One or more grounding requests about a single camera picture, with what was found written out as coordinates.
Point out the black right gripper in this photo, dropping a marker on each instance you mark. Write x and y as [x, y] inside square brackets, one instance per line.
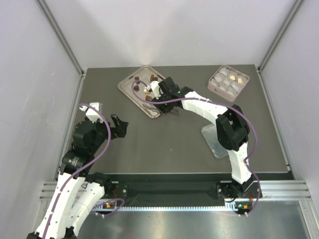
[163, 109]

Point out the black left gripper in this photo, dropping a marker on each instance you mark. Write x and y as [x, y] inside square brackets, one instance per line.
[119, 130]

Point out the brown milk chocolate block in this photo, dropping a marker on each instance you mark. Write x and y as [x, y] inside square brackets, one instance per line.
[148, 97]

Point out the metal tongs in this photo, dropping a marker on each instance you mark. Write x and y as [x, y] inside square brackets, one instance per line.
[152, 108]

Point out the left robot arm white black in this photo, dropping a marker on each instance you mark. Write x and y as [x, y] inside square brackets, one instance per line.
[78, 193]

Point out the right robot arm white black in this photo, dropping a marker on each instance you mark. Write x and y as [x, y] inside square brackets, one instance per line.
[231, 129]

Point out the pink chocolate tin box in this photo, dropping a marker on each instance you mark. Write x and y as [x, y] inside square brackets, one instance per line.
[222, 85]

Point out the silver metal tray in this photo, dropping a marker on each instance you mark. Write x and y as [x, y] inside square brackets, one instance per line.
[144, 73]

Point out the silver tin lid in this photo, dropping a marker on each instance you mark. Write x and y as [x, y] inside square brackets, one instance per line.
[209, 133]

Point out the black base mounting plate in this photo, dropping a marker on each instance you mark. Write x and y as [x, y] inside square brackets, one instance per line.
[167, 190]

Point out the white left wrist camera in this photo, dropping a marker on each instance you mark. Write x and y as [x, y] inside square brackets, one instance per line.
[93, 112]

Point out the aluminium frame rail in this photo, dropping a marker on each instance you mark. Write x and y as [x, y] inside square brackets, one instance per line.
[282, 190]

